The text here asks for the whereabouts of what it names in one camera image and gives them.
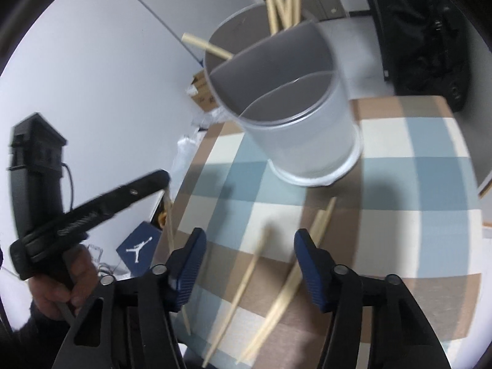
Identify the person's left hand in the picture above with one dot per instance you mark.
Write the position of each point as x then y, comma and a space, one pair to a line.
47, 292

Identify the blue Jordan shoe box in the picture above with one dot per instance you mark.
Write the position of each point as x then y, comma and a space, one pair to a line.
136, 251

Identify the translucent grey utensil holder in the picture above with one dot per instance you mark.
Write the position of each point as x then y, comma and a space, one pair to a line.
286, 92

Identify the wooden chopstick on table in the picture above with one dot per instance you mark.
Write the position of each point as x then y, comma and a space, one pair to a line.
245, 280

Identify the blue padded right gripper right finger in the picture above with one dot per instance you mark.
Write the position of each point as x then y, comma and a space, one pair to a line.
320, 272

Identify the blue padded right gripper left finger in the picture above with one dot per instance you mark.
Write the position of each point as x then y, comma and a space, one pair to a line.
182, 277

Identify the leaning chopstick in holder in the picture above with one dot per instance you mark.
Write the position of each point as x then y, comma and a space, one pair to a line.
206, 46

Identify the checkered blue brown tablecloth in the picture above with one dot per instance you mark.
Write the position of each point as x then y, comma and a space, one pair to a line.
409, 206

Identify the wooden chopstick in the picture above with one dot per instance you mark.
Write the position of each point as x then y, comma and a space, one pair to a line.
172, 250
245, 280
289, 289

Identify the black hanging garment bag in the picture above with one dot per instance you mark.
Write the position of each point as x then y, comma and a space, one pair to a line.
427, 47

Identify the brown cardboard box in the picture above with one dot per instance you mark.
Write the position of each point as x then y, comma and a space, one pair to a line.
201, 94

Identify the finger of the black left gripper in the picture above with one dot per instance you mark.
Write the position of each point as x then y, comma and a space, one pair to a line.
109, 204

